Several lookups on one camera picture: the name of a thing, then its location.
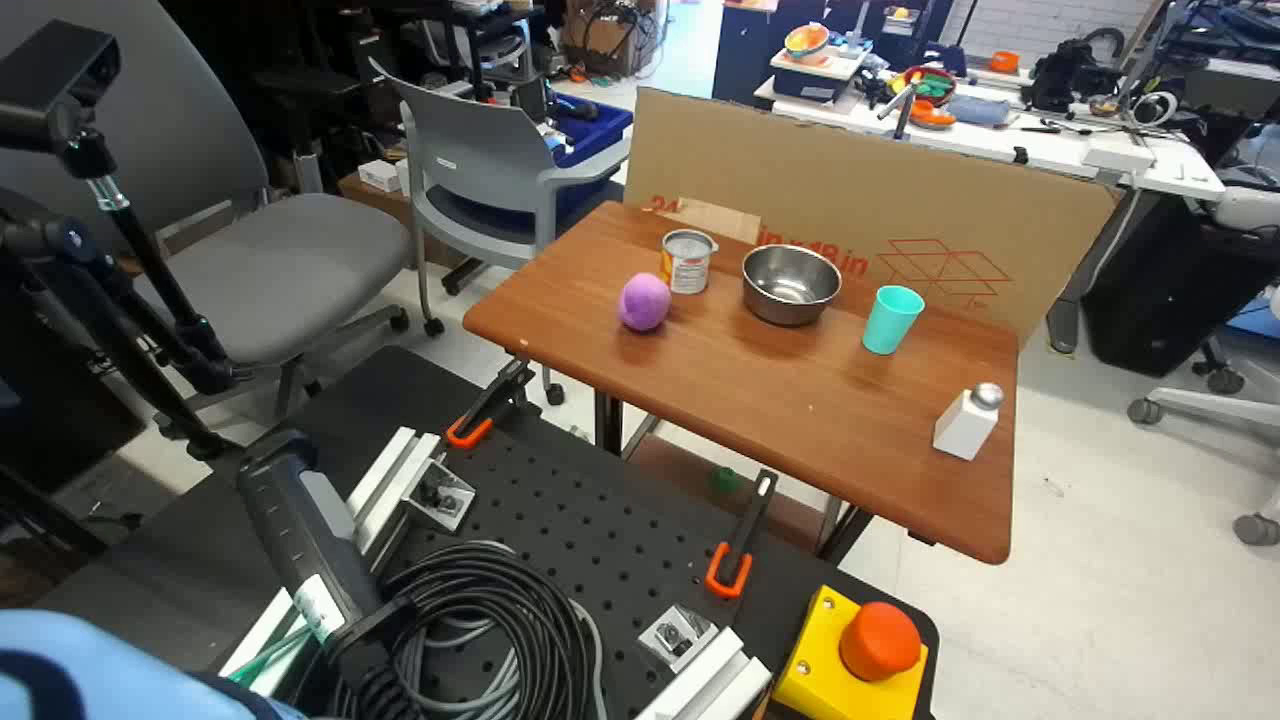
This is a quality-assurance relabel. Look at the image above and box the white salt shaker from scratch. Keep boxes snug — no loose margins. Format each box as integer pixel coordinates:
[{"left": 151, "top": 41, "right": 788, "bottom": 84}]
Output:
[{"left": 930, "top": 378, "right": 1005, "bottom": 461}]

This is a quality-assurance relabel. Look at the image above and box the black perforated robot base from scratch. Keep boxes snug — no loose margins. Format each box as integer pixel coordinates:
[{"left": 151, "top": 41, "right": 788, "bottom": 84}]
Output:
[{"left": 35, "top": 344, "right": 944, "bottom": 720}]

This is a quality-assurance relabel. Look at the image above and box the purple ball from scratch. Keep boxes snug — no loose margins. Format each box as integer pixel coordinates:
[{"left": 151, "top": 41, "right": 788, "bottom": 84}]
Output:
[{"left": 616, "top": 271, "right": 671, "bottom": 330}]

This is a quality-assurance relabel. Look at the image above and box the tin can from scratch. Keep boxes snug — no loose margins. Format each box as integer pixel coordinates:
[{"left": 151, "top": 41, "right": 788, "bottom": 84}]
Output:
[{"left": 659, "top": 228, "right": 718, "bottom": 294}]

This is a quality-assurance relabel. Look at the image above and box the steel bowl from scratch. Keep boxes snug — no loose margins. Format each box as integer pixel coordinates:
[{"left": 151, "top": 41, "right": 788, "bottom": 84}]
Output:
[{"left": 740, "top": 242, "right": 842, "bottom": 329}]

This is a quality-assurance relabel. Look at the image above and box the wooden table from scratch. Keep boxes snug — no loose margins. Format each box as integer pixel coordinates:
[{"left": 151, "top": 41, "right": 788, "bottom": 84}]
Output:
[{"left": 465, "top": 204, "right": 1020, "bottom": 564}]

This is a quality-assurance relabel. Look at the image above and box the orange black clamp left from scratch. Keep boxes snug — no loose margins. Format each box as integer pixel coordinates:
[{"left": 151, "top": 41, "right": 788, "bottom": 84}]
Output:
[{"left": 444, "top": 359, "right": 528, "bottom": 451}]

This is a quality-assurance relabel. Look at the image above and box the orange black clamp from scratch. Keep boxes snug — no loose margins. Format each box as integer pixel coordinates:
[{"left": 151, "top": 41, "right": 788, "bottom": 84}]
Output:
[
  {"left": 444, "top": 359, "right": 528, "bottom": 451},
  {"left": 705, "top": 468, "right": 774, "bottom": 599}
]

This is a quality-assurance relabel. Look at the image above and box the orange black clamp right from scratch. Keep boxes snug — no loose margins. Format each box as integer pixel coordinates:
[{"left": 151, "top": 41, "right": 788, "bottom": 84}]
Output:
[{"left": 705, "top": 468, "right": 774, "bottom": 599}]

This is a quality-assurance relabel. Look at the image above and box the grey plastic chair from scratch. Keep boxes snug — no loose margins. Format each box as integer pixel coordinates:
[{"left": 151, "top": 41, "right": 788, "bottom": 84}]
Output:
[{"left": 392, "top": 77, "right": 630, "bottom": 339}]

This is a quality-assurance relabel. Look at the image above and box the teal plastic cup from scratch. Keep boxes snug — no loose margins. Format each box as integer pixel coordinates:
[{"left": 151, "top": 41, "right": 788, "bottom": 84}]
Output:
[{"left": 858, "top": 282, "right": 922, "bottom": 355}]

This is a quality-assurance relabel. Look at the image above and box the cardboard sheet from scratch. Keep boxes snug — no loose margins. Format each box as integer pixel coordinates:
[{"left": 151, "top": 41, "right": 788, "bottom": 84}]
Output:
[{"left": 626, "top": 89, "right": 1117, "bottom": 334}]

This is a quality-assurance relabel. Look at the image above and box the yellow emergency stop box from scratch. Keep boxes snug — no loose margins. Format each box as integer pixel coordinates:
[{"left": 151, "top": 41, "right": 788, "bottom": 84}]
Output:
[{"left": 771, "top": 583, "right": 930, "bottom": 720}]

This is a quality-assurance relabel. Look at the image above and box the white background desk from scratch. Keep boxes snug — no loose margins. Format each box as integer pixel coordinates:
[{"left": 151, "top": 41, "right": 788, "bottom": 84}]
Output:
[{"left": 751, "top": 22, "right": 1229, "bottom": 355}]

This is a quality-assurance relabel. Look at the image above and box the grey office chair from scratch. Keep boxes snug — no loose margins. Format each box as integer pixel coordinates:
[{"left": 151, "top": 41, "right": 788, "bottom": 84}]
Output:
[{"left": 0, "top": 0, "right": 413, "bottom": 391}]

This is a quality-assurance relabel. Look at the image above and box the black coiled cable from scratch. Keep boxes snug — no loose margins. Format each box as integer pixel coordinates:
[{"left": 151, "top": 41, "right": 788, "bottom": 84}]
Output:
[{"left": 323, "top": 537, "right": 611, "bottom": 720}]

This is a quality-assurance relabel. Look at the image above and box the black camera on tripod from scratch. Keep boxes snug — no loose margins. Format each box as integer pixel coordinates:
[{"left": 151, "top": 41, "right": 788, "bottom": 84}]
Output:
[{"left": 0, "top": 21, "right": 234, "bottom": 391}]

